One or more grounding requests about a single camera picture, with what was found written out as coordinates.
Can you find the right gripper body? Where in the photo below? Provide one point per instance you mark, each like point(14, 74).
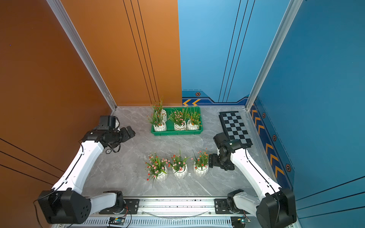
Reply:
point(218, 160)

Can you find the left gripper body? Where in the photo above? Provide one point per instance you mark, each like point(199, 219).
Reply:
point(119, 137)

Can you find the orange flower pot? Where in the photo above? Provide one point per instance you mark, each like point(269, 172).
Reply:
point(201, 161)
point(194, 119)

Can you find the pink flower pot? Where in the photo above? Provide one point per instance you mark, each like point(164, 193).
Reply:
point(178, 163)
point(179, 117)
point(157, 168)

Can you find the red flower pot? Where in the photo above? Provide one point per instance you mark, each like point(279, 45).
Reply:
point(157, 122)
point(158, 108)

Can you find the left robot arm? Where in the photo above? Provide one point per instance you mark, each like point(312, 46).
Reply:
point(64, 203)

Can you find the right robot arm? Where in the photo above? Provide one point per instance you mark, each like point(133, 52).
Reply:
point(273, 206)

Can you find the green plastic storage tray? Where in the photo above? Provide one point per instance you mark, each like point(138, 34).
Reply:
point(170, 126)

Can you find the black white chessboard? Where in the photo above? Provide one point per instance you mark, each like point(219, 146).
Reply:
point(234, 128)

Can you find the right circuit board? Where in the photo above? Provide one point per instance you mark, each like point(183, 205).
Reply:
point(240, 222)

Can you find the left green circuit board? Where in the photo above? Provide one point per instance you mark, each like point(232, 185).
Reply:
point(116, 221)

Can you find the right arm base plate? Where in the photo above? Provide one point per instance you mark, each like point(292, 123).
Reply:
point(221, 207)

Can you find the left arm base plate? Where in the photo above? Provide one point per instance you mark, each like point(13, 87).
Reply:
point(130, 206)

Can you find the aluminium front rail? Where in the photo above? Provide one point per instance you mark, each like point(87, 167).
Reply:
point(170, 207)

